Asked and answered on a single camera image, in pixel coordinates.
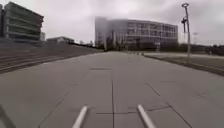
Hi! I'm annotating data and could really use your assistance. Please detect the grey paved plaza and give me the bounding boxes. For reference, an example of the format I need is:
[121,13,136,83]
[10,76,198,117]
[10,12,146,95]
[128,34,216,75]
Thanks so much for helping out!
[0,50,224,128]

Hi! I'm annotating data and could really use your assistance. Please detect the glass-fronted building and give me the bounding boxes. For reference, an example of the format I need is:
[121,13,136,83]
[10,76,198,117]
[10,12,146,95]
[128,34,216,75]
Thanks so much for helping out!
[94,16,179,52]

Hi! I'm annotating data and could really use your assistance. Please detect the low building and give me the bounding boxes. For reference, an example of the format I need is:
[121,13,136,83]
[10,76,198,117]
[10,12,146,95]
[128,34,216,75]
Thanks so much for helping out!
[45,35,76,45]

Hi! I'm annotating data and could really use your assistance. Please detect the robot's own part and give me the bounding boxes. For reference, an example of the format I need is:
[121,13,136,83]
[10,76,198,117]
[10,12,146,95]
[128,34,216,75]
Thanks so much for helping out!
[136,104,156,128]
[71,105,89,128]

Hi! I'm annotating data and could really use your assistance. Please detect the tall lamp pole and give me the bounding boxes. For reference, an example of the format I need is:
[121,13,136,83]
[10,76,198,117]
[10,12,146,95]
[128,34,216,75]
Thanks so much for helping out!
[180,2,193,59]

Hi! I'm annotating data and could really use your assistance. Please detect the wide grey steps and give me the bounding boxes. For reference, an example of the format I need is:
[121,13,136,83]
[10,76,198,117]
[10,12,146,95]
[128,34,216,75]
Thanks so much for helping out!
[0,41,101,75]

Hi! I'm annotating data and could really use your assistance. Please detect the dark multi-storey building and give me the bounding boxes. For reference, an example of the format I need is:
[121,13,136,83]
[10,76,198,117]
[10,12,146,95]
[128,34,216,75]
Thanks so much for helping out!
[0,1,45,44]

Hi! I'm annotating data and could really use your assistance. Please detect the row of trees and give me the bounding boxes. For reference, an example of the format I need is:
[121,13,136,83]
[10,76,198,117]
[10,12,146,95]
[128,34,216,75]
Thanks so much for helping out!
[178,43,224,56]

